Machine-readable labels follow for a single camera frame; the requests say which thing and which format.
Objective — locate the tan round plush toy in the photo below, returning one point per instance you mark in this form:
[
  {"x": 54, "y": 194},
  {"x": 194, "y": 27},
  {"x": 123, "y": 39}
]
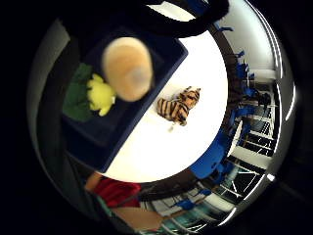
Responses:
[{"x": 127, "y": 70}]

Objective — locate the striped tiger plush toy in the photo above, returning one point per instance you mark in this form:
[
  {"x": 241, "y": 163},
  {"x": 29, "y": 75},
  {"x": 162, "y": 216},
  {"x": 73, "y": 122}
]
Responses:
[{"x": 176, "y": 109}]

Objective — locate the yellow plush toy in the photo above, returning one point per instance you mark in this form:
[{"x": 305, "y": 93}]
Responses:
[{"x": 100, "y": 95}]

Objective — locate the green plush toy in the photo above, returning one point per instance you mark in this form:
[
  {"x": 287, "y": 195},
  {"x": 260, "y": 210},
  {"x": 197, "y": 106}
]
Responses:
[{"x": 75, "y": 98}]

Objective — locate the group of blue chairs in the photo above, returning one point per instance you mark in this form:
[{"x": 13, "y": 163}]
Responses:
[{"x": 211, "y": 158}]

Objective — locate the dark blue tray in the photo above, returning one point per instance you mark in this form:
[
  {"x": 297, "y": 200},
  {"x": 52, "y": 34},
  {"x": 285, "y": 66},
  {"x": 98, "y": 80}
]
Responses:
[{"x": 98, "y": 140}]

